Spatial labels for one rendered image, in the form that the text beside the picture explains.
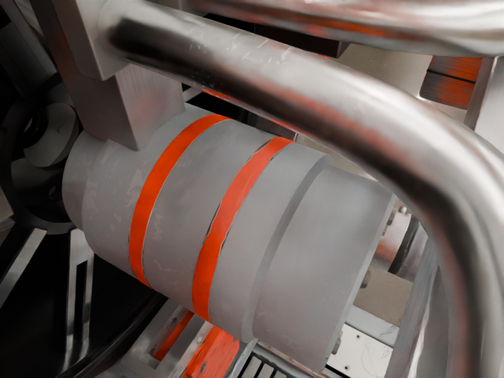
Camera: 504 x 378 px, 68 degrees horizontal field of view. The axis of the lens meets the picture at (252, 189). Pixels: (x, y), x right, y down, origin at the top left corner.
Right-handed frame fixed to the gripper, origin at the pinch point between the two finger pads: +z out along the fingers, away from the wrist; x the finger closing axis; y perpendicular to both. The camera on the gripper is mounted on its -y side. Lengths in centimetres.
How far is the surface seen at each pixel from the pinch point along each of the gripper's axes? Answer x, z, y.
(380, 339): -30, -33, 49
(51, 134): -1.0, 13.6, -25.3
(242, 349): -41, -4, 28
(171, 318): -18.3, -2.8, -15.0
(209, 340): -20.5, -7.3, -10.9
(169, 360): -20.9, -5.9, -18.4
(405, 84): 62, -6, 152
